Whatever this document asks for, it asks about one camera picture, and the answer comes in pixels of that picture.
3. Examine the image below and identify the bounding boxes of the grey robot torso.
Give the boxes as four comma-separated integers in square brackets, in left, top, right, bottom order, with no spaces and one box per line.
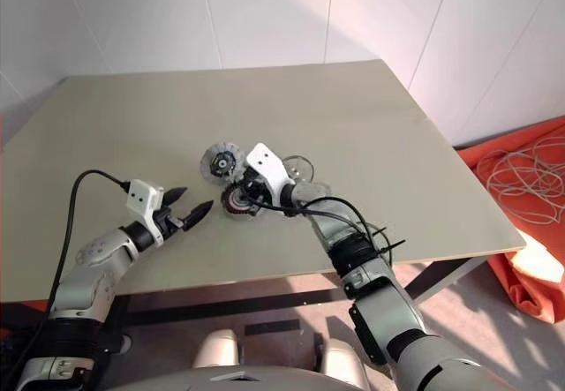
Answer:
[189,364,398,391]

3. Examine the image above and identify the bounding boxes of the black floor strip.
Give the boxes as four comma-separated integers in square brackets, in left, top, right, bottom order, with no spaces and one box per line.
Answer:
[245,319,302,335]

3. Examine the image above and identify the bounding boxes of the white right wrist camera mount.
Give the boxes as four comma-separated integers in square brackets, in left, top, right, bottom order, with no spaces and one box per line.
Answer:
[245,142,295,207]

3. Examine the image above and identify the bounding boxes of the tangled white cable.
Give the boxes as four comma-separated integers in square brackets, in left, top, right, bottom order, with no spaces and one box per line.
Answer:
[476,136,565,228]

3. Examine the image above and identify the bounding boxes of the grey metal grille piece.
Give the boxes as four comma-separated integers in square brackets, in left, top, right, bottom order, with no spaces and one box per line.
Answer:
[281,154,332,199]

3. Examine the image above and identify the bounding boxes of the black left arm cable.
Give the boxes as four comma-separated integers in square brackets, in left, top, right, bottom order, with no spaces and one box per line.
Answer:
[26,169,132,365]

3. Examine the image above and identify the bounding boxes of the beige rounded robot knee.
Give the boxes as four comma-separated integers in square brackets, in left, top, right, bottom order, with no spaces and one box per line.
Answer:
[318,337,368,380]
[192,328,243,369]

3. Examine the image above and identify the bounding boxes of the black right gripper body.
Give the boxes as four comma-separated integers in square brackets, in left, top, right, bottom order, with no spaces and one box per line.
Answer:
[241,168,274,209]

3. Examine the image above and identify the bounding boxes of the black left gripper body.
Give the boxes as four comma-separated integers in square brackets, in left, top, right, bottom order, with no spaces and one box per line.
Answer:
[156,207,185,238]

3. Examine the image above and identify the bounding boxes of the orange cloth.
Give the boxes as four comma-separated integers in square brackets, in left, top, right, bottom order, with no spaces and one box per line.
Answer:
[456,116,565,326]

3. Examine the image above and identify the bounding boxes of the black cable tie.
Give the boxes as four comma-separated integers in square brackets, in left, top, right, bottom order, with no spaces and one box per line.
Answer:
[368,226,405,260]

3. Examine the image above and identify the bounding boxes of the grey round motor housing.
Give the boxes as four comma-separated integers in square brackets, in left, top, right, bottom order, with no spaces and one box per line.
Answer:
[220,185,266,220]

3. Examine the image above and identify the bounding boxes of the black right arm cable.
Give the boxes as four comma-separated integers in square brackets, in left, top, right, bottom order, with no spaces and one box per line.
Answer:
[253,194,398,264]

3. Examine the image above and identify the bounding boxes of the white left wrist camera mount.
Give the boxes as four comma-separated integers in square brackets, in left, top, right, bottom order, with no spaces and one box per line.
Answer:
[126,179,165,244]

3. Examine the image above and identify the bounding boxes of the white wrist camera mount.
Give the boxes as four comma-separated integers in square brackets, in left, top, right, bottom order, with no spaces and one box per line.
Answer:
[126,179,165,244]
[245,142,295,207]

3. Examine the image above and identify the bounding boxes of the dark metal table frame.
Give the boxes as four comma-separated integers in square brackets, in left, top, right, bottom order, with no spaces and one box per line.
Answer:
[112,253,495,321]

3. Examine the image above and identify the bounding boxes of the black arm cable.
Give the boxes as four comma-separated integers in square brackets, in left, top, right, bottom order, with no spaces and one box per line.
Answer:
[253,194,398,264]
[26,169,132,365]

